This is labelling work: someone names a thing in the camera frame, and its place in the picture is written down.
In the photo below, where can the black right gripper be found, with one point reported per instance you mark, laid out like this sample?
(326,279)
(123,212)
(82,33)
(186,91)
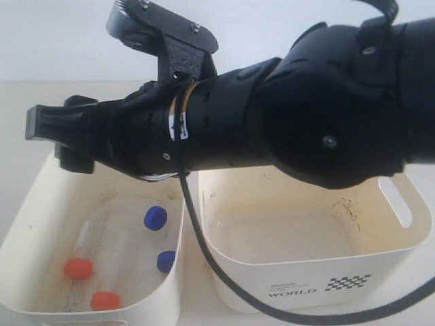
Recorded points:
(132,135)

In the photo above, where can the clear tube blue cap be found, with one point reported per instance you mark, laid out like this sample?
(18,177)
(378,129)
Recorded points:
(155,221)
(165,261)

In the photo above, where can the clear tube orange cap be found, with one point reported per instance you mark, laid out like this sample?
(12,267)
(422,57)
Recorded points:
(79,266)
(106,296)

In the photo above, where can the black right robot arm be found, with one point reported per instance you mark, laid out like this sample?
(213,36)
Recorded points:
(346,104)

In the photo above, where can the cream plastic bin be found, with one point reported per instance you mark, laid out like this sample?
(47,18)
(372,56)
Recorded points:
(295,245)
(44,232)

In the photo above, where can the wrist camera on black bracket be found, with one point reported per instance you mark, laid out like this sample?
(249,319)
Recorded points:
(180,45)

